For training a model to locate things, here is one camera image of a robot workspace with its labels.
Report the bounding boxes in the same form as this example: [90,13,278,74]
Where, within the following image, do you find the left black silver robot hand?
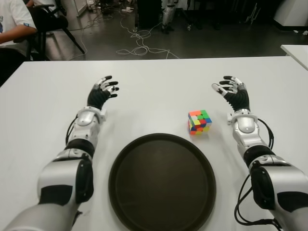
[86,75,120,112]

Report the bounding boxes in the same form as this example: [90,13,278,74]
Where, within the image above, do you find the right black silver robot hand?
[211,75,251,114]

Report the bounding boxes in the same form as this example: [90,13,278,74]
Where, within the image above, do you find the multicolour Rubik's cube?
[187,110,213,136]

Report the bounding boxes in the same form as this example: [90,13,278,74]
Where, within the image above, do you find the dark brown round plate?
[108,133,217,231]

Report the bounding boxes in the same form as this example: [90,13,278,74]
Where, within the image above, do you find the white side table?
[281,44,308,70]

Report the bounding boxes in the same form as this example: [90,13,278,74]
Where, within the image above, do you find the black chair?
[24,0,86,61]

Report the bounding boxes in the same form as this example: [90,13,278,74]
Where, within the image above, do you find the grey folded stand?
[245,5,262,26]

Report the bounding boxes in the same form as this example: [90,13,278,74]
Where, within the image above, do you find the black tripod legs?
[179,0,221,31]

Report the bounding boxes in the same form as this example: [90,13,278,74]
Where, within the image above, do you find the white cabinet with black base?
[273,0,308,32]

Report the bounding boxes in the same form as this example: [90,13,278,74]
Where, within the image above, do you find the silver humanoid robot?
[161,0,178,34]

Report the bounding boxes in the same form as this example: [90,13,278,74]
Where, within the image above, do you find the seated person in white shirt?
[0,0,39,85]

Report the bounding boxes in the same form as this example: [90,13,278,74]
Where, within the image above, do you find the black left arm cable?
[65,115,79,145]

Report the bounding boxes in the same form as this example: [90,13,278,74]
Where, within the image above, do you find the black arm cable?
[234,117,283,231]
[65,115,79,145]

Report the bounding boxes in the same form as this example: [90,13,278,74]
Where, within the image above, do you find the white floor cable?
[116,7,180,60]

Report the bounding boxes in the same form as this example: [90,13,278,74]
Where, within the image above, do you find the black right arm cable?
[234,117,283,231]

